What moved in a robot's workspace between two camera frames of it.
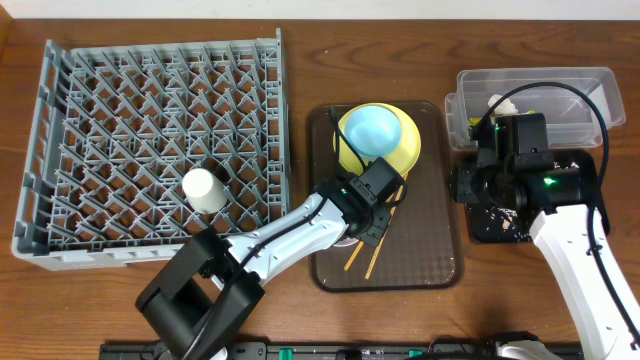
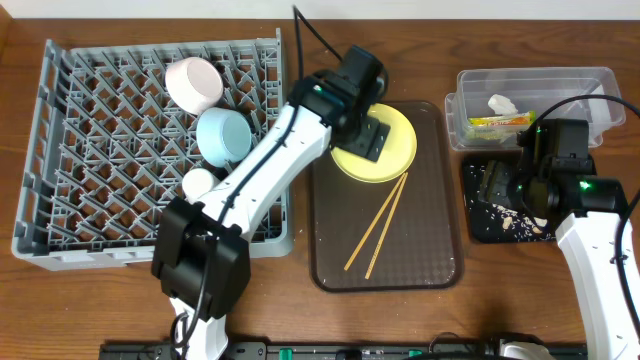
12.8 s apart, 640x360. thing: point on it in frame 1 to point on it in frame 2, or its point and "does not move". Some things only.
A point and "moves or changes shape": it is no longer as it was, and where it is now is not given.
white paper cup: x=204 y=191 does not move
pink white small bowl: x=346 y=242 to x=194 y=84
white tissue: x=505 y=107 does not move
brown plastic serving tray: x=423 y=250 does not move
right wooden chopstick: x=385 y=235 does not move
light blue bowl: x=373 y=131 moves or changes shape
